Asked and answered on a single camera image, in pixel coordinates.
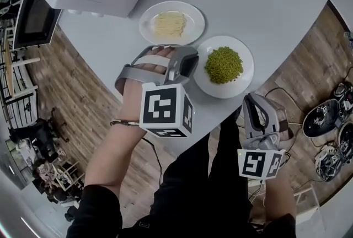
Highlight white metal frame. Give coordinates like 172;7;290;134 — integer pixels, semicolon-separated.
292;184;322;221

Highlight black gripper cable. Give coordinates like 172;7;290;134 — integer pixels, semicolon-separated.
143;136;164;191

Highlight wooden topped desk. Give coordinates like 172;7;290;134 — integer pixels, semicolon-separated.
4;38;16;100

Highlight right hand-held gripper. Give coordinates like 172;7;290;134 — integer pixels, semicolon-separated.
237;93;287;180

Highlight person's black shirt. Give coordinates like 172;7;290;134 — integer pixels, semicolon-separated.
66;145;298;238

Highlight person's left forearm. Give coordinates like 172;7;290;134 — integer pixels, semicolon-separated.
82;121;147;191

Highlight person's black trousers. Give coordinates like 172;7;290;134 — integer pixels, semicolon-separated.
208;109;250;177

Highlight white plate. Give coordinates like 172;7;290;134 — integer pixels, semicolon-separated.
138;1;206;46
192;35;254;99

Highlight pale yellow noodles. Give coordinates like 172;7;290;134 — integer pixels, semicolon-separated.
153;12;188;38

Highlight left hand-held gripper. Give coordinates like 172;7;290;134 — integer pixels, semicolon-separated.
114;45;200;139

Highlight person's right hand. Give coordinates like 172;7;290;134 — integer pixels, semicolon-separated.
278;109;294;142

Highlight person's right forearm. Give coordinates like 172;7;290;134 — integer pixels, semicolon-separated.
263;175;297;218

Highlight black helmet device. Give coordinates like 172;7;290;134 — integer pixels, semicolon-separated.
315;145;344;183
338;121;353;166
302;99;348;138

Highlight person's left hand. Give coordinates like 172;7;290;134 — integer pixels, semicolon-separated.
118;48;177;123

